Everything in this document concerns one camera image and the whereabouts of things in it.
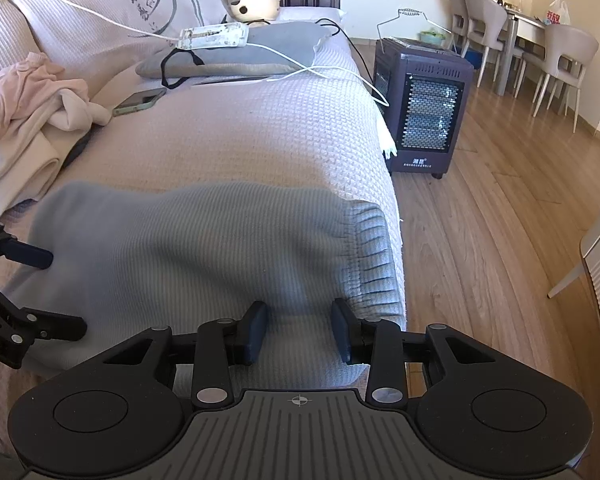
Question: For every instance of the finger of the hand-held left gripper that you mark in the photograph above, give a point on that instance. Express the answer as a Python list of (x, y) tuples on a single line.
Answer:
[(60, 327), (30, 256)]

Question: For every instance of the white power strip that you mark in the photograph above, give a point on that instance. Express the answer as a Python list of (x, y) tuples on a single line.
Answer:
[(212, 37)]

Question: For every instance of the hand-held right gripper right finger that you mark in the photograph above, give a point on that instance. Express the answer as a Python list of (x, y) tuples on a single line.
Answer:
[(342, 330)]

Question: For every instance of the panda toy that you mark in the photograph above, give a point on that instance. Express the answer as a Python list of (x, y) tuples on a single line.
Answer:
[(255, 7)]

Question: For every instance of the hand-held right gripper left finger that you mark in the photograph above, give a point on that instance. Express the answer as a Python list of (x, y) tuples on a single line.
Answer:
[(255, 330)]

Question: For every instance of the dining table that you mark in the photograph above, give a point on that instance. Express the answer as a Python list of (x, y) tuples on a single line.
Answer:
[(522, 22)]

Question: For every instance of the green plastic basin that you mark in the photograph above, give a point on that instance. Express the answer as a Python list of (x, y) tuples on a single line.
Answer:
[(430, 36)]

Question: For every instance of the blue bin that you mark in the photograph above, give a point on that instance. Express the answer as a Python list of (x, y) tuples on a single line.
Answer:
[(472, 59)]

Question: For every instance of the dark blue cloth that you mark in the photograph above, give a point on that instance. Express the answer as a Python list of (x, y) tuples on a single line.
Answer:
[(77, 152)]

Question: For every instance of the green-cased smartphone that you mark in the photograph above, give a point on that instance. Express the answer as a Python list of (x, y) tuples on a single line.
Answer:
[(140, 101)]

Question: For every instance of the cream knit garment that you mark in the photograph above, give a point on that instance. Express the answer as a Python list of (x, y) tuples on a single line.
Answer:
[(75, 107)]

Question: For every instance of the grey cushion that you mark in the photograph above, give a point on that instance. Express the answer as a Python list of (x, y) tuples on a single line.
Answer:
[(260, 50)]

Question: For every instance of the white plastic bag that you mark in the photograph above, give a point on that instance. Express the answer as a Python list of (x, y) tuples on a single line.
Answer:
[(557, 12)]

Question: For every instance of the dark purple heater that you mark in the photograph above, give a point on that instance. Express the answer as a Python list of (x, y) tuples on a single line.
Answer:
[(420, 105)]

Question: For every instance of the beige dining chair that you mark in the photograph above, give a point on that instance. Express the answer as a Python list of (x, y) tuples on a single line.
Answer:
[(565, 55), (485, 20), (455, 10)]

